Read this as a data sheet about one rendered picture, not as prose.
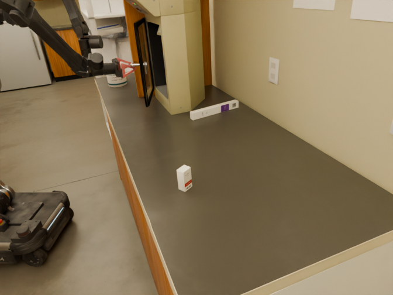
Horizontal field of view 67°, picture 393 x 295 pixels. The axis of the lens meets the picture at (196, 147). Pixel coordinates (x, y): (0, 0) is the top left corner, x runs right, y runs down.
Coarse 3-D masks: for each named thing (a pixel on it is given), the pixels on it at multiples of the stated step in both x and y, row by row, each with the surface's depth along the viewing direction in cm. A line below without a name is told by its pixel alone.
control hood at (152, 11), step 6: (132, 0) 135; (138, 0) 126; (144, 0) 127; (150, 0) 128; (156, 0) 128; (144, 6) 128; (150, 6) 129; (156, 6) 130; (150, 12) 130; (156, 12) 131
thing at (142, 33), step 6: (144, 30) 157; (144, 36) 156; (144, 42) 154; (138, 48) 137; (144, 48) 153; (138, 54) 138; (144, 54) 152; (144, 60) 151; (144, 66) 150; (144, 72) 149; (150, 72) 168; (150, 78) 167; (150, 84) 165; (144, 90) 146; (150, 90) 164; (144, 96) 147
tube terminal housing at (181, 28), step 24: (168, 0) 130; (192, 0) 141; (168, 24) 135; (192, 24) 145; (168, 48) 139; (192, 48) 149; (168, 72) 144; (192, 72) 153; (168, 96) 151; (192, 96) 157
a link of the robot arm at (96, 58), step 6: (90, 54) 137; (96, 54) 138; (90, 60) 137; (96, 60) 137; (102, 60) 138; (90, 66) 141; (96, 66) 139; (102, 66) 142; (78, 72) 142; (84, 72) 142
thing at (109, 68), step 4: (112, 60) 149; (104, 64) 145; (108, 64) 146; (112, 64) 146; (116, 64) 144; (104, 68) 145; (108, 68) 145; (112, 68) 146; (116, 68) 145; (104, 72) 146; (108, 72) 146; (112, 72) 147; (116, 72) 146; (116, 76) 147
